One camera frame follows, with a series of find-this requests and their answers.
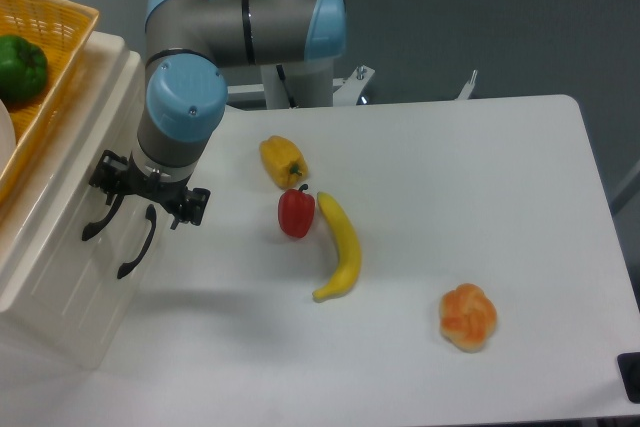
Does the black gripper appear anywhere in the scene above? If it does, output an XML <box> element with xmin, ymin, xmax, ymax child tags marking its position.
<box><xmin>89</xmin><ymin>150</ymin><xmax>210</xmax><ymax>230</ymax></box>

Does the black top drawer handle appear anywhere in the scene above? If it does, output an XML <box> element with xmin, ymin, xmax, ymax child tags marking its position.
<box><xmin>81</xmin><ymin>194</ymin><xmax>124</xmax><ymax>242</ymax></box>

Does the black drawer handle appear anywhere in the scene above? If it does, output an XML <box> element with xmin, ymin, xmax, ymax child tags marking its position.
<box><xmin>81</xmin><ymin>194</ymin><xmax>124</xmax><ymax>242</ymax></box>
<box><xmin>116</xmin><ymin>204</ymin><xmax>158</xmax><ymax>280</ymax></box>

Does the white drawer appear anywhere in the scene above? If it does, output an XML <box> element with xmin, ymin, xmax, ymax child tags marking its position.
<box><xmin>1</xmin><ymin>50</ymin><xmax>149</xmax><ymax>319</ymax></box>

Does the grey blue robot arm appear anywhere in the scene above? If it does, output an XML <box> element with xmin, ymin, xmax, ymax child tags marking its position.
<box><xmin>90</xmin><ymin>0</ymin><xmax>346</xmax><ymax>225</ymax></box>

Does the white drawer cabinet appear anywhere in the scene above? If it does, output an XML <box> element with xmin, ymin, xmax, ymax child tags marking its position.
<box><xmin>1</xmin><ymin>32</ymin><xmax>168</xmax><ymax>368</ymax></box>

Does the yellow bell pepper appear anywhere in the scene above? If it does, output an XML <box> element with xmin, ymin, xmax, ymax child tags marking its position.
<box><xmin>259</xmin><ymin>135</ymin><xmax>309</xmax><ymax>189</ymax></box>

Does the red bell pepper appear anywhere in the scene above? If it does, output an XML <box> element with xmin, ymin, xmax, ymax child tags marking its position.
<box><xmin>278</xmin><ymin>184</ymin><xmax>315</xmax><ymax>239</ymax></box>

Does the white plate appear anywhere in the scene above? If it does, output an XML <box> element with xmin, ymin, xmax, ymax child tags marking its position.
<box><xmin>0</xmin><ymin>102</ymin><xmax>16</xmax><ymax>172</ymax></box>

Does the green bell pepper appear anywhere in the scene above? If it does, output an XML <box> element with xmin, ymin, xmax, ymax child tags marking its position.
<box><xmin>1</xmin><ymin>34</ymin><xmax>48</xmax><ymax>103</ymax></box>

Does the yellow plastic basket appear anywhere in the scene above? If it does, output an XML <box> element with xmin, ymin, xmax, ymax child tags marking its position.
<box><xmin>1</xmin><ymin>0</ymin><xmax>99</xmax><ymax>204</ymax></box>

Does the yellow banana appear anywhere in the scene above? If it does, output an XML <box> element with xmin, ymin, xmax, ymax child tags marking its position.
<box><xmin>312</xmin><ymin>192</ymin><xmax>362</xmax><ymax>302</ymax></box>

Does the orange knotted bread roll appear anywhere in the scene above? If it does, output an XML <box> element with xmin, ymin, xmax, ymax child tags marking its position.
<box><xmin>439</xmin><ymin>283</ymin><xmax>498</xmax><ymax>353</ymax></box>

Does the black device at table edge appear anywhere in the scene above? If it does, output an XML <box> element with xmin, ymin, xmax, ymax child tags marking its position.
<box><xmin>617</xmin><ymin>352</ymin><xmax>640</xmax><ymax>404</ymax></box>

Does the black lower drawer handle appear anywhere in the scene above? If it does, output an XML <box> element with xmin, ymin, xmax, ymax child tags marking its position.
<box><xmin>116</xmin><ymin>204</ymin><xmax>158</xmax><ymax>280</ymax></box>

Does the white table bracket right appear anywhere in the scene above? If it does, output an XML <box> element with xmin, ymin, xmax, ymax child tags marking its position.
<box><xmin>456</xmin><ymin>69</ymin><xmax>478</xmax><ymax>101</ymax></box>

